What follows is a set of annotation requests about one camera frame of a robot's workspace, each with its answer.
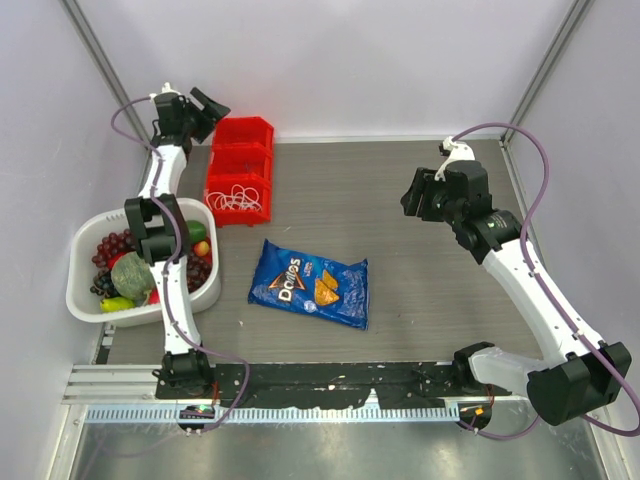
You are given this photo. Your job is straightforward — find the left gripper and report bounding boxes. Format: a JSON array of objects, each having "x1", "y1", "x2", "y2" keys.
[{"x1": 182, "y1": 90, "x2": 230, "y2": 144}]

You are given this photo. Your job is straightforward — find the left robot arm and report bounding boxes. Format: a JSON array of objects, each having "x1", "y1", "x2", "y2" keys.
[{"x1": 124, "y1": 83, "x2": 230, "y2": 399}]

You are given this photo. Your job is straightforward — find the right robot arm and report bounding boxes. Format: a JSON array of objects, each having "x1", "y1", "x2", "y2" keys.
[{"x1": 401, "y1": 160, "x2": 632, "y2": 426}]

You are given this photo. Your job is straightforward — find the red plastic bin rack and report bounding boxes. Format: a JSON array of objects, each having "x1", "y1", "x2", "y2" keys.
[{"x1": 203, "y1": 116, "x2": 275, "y2": 227}]

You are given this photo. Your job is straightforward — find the green avocado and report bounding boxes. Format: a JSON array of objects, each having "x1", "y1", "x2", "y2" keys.
[{"x1": 186, "y1": 220, "x2": 207, "y2": 244}]

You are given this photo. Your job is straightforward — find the blue Doritos chip bag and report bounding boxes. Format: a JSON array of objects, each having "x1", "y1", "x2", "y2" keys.
[{"x1": 248, "y1": 240, "x2": 370, "y2": 330}]

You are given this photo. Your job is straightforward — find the red-yellow peaches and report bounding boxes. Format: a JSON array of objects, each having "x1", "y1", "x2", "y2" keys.
[{"x1": 193, "y1": 240, "x2": 211, "y2": 258}]

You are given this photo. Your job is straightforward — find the dark grape bunch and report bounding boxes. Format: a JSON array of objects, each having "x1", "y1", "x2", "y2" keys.
[{"x1": 89, "y1": 254, "x2": 212, "y2": 298}]

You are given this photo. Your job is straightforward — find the purple grape bunch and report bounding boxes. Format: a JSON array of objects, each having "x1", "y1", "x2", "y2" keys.
[{"x1": 91, "y1": 229, "x2": 134, "y2": 269}]

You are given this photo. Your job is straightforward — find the green melon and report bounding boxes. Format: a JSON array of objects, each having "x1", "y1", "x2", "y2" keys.
[{"x1": 111, "y1": 252, "x2": 155, "y2": 300}]

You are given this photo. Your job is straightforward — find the red apple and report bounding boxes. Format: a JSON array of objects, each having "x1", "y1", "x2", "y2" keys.
[{"x1": 147, "y1": 289, "x2": 160, "y2": 305}]

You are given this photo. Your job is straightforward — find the yellow-green pear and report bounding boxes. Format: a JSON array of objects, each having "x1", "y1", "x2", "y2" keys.
[{"x1": 100, "y1": 296, "x2": 136, "y2": 313}]

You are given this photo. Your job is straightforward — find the white fruit basket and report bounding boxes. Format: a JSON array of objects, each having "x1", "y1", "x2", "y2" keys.
[{"x1": 66, "y1": 198, "x2": 221, "y2": 328}]

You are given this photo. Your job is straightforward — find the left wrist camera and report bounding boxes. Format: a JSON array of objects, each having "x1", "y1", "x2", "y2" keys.
[{"x1": 149, "y1": 82, "x2": 180, "y2": 102}]

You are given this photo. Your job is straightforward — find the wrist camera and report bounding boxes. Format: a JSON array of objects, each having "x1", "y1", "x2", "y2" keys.
[
  {"x1": 434, "y1": 136, "x2": 476, "y2": 181},
  {"x1": 149, "y1": 82, "x2": 180, "y2": 102}
]

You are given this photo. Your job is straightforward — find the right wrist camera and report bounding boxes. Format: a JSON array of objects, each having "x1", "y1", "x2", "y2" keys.
[{"x1": 434, "y1": 136, "x2": 476, "y2": 181}]

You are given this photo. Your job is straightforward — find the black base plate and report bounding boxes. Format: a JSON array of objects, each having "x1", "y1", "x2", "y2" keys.
[{"x1": 152, "y1": 362, "x2": 510, "y2": 410}]

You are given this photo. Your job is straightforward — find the slotted cable duct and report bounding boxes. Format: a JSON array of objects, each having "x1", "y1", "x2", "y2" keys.
[{"x1": 85, "y1": 402, "x2": 460, "y2": 424}]

